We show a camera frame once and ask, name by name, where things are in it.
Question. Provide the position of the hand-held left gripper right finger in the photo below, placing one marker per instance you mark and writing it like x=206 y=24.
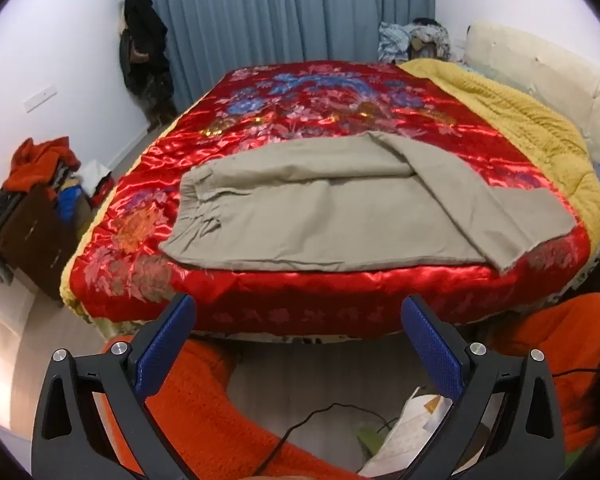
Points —
x=432 y=347

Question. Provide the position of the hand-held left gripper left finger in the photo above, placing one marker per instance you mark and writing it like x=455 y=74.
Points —
x=162 y=345

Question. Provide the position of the beige pants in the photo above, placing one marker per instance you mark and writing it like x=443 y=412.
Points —
x=305 y=220

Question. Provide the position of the orange fluffy clothing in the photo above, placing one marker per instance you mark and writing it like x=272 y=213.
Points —
x=205 y=410

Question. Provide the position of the white paper sheets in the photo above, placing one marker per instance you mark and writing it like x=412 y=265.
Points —
x=410 y=435

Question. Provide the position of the brown wooden cabinet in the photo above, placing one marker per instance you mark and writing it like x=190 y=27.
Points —
x=35 y=240

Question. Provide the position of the white bag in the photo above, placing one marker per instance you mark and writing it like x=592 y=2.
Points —
x=96 y=172

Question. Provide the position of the yellow knitted blanket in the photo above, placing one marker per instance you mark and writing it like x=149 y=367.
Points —
x=520 y=120

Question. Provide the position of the red floral satin quilt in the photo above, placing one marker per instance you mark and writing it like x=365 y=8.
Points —
x=290 y=105

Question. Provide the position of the cream padded headboard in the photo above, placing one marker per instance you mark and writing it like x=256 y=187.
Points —
x=545 y=70

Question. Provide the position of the black hanging clothes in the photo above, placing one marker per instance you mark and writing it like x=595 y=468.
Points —
x=142 y=40

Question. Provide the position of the pile of patterned bedding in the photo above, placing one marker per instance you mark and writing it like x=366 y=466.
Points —
x=430 y=40

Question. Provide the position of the blue-grey curtain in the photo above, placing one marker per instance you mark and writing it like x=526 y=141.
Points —
x=280 y=10

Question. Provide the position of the white wall plate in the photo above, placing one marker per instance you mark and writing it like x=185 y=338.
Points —
x=40 y=101

